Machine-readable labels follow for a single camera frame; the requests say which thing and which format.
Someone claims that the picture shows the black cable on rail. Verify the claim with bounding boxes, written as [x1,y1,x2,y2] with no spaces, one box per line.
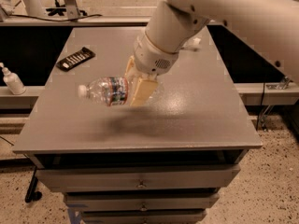
[10,13,103,23]

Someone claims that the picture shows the metal bracket on rail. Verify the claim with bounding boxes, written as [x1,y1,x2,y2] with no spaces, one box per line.
[267,77,292,90]

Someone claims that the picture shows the black caster leg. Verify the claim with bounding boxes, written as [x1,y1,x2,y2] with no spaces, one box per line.
[24,169,42,203]

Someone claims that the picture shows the grey metal post left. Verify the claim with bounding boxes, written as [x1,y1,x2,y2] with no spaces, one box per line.
[64,0,80,20]

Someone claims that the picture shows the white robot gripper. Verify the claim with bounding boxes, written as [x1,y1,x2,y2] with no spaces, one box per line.
[124,32,178,106]

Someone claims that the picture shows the grey drawer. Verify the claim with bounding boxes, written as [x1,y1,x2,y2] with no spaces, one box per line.
[36,164,240,192]
[82,209,206,224]
[64,192,219,212]

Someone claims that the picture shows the black remote control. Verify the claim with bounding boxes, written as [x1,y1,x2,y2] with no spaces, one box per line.
[56,47,95,72]

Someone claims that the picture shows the grey top drawer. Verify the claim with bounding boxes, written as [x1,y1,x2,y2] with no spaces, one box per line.
[36,164,240,192]

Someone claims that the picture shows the lying white labelled bottle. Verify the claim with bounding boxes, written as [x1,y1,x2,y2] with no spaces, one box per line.
[182,37,201,51]

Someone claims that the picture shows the grey middle drawer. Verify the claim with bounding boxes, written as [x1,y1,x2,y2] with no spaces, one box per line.
[64,192,219,212]

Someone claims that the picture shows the grey bottom drawer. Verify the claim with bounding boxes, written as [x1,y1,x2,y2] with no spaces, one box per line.
[82,209,206,224]

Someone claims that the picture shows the white pump dispenser bottle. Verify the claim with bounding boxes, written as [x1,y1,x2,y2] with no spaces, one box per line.
[0,63,26,95]

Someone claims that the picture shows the clear plastic water bottle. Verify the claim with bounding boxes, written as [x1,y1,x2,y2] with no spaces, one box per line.
[78,77,131,106]

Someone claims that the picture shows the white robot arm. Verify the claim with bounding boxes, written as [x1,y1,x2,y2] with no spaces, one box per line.
[125,0,299,106]

